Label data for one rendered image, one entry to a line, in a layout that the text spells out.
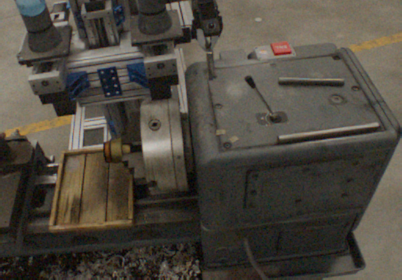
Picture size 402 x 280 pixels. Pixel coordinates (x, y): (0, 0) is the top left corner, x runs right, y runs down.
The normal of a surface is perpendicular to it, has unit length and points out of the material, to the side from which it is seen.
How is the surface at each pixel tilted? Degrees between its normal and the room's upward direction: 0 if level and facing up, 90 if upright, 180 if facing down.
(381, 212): 0
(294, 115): 0
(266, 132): 0
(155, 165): 60
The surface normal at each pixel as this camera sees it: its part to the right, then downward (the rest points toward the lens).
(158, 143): -0.07, -0.15
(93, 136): -0.12, -0.72
